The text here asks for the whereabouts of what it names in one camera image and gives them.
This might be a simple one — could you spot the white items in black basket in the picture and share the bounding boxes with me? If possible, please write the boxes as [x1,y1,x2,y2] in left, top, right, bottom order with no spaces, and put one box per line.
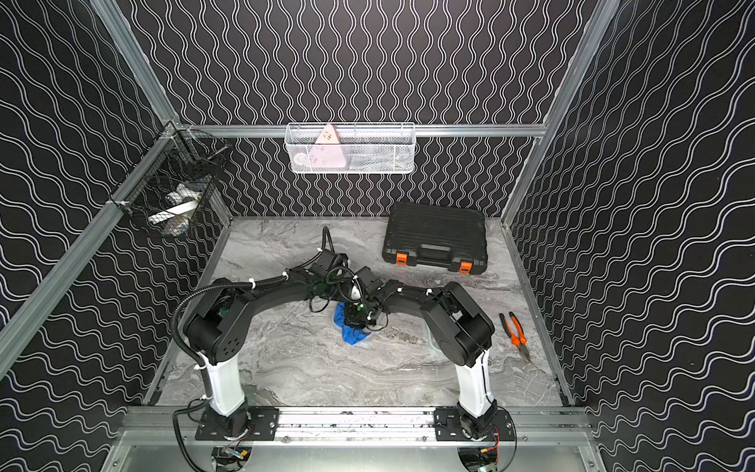
[147,183,204,237]

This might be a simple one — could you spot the white wire wall basket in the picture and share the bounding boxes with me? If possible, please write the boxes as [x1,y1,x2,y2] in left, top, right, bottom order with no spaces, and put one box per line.
[284,122,417,175]

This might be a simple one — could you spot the black plastic tool case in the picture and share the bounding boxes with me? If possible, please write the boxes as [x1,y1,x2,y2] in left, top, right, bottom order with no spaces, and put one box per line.
[381,202,489,275]

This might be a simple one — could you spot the black mounting plate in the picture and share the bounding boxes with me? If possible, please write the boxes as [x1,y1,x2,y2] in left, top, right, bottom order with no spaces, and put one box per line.
[433,405,516,443]
[195,405,280,442]

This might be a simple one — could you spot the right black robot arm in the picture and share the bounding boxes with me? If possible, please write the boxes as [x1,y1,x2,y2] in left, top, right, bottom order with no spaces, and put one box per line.
[343,279,497,425]

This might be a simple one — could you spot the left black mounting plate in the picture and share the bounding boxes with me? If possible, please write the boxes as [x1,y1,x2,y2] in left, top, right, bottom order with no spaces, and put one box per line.
[195,405,280,442]

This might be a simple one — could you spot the orange-handled pliers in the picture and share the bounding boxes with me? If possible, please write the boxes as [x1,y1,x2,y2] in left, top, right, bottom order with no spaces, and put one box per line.
[499,312,532,363]

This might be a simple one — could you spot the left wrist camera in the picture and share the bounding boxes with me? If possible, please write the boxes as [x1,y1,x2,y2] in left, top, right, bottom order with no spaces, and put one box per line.
[311,249,348,277]

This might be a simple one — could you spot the black wire mesh basket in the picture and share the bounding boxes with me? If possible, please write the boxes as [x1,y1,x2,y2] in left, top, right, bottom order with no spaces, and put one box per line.
[114,130,231,239]

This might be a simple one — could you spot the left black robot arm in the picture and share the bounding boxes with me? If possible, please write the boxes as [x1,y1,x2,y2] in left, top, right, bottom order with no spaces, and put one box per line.
[170,267,362,420]

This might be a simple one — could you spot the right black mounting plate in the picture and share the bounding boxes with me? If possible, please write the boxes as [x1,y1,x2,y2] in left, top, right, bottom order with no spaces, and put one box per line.
[433,405,516,443]

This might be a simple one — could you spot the pink triangular card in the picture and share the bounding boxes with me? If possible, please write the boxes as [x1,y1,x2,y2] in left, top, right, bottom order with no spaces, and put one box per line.
[305,124,347,170]

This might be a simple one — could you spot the blue cleaning cloth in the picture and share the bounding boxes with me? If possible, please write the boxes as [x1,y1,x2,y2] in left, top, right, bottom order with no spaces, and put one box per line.
[333,303,369,345]

